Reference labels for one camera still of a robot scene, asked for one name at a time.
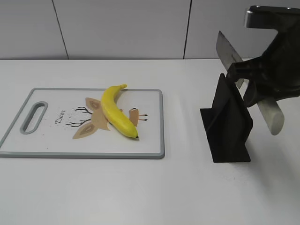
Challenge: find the knife with white handle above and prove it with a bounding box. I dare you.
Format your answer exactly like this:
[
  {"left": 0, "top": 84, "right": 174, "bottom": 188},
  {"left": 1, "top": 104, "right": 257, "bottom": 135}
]
[{"left": 216, "top": 31, "right": 285, "bottom": 135}]

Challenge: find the yellow plastic banana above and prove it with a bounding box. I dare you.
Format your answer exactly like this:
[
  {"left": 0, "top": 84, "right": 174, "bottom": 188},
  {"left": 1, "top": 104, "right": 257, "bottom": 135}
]
[{"left": 100, "top": 84, "right": 139, "bottom": 139}]

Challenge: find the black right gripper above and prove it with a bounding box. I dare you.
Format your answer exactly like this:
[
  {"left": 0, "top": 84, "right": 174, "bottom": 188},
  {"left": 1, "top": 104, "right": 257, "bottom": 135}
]
[{"left": 226, "top": 5, "right": 300, "bottom": 108}]

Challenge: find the black knife stand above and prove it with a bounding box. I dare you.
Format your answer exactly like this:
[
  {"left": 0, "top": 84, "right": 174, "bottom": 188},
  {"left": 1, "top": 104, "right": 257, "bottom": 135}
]
[{"left": 200, "top": 73, "right": 253, "bottom": 163}]

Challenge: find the white grey-rimmed cutting board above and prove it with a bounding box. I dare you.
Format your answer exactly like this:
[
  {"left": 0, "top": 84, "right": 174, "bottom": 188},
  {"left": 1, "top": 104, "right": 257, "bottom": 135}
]
[{"left": 0, "top": 88, "right": 165, "bottom": 159}]

